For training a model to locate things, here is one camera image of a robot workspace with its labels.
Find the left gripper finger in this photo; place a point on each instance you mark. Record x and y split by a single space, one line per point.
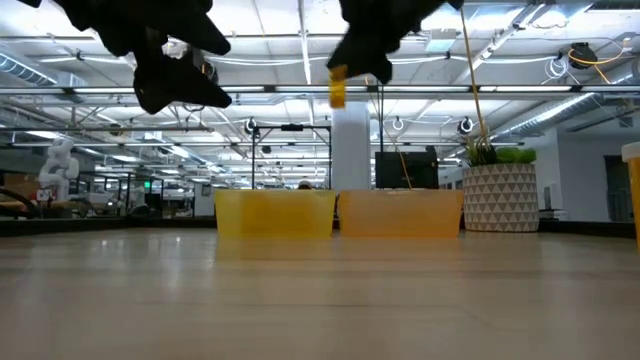
170 85
190 25

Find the green plant in patterned pot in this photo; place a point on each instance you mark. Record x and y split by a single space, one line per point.
500 200

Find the silver ventilation duct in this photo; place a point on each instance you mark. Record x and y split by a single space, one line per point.
30 72
560 112

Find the small black ceiling reel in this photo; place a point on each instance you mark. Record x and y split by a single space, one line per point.
465 125
250 126

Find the orange translucent plastic bin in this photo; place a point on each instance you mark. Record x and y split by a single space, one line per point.
400 212

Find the small amber pill bottle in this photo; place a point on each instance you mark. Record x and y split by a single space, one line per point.
338 92

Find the tall amber pill bottle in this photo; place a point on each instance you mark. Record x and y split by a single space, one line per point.
635 200

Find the dark grey door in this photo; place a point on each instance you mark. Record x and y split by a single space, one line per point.
617 185

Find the black background frame rig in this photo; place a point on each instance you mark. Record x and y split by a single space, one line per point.
292 127

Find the person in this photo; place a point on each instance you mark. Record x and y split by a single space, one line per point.
304 185

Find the long ceiling light strip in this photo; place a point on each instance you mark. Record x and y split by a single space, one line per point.
280 89

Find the black aluminium table frame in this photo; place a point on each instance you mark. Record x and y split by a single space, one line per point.
165 227

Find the yellow translucent plastic bin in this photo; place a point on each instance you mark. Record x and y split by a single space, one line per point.
275 212

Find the white robot figure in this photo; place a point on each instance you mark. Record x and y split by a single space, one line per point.
60 165

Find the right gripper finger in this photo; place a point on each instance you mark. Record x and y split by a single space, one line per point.
355 55
384 62

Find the white building column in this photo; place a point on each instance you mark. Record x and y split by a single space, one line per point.
350 150

